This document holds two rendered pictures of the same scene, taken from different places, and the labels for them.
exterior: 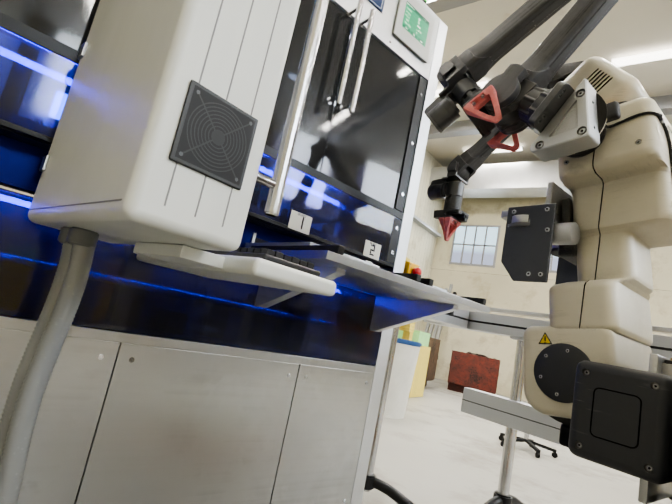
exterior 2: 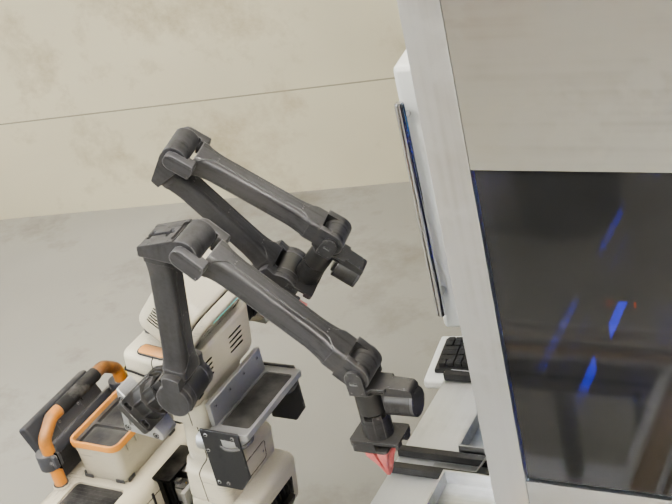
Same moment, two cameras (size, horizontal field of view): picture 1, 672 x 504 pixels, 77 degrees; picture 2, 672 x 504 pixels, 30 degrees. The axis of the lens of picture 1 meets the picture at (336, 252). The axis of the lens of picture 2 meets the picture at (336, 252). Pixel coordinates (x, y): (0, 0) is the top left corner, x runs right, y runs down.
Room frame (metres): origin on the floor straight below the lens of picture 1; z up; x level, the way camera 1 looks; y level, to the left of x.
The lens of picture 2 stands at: (3.22, -0.97, 2.60)
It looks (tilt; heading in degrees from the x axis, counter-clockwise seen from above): 28 degrees down; 161
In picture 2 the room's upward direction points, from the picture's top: 14 degrees counter-clockwise
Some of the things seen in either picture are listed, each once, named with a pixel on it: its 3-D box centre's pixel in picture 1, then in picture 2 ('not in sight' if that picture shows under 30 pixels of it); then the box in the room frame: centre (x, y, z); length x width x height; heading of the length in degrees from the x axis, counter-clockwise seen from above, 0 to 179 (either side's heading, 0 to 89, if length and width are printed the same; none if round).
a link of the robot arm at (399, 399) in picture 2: (446, 182); (386, 384); (1.42, -0.33, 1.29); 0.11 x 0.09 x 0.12; 40
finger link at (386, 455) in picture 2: (451, 227); (379, 453); (1.38, -0.36, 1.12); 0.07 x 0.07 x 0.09; 40
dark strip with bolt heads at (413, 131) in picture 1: (407, 167); not in sight; (1.63, -0.21, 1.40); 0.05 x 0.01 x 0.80; 129
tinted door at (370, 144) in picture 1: (378, 121); not in sight; (1.51, -0.06, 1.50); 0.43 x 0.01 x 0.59; 129
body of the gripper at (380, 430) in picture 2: (452, 207); (377, 424); (1.39, -0.36, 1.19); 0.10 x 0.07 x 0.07; 40
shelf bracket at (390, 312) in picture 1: (410, 319); not in sight; (1.48, -0.30, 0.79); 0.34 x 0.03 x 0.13; 39
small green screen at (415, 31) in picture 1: (414, 26); not in sight; (1.54, -0.12, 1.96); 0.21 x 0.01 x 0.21; 129
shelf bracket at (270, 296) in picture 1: (295, 289); not in sight; (1.16, 0.09, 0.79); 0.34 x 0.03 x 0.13; 39
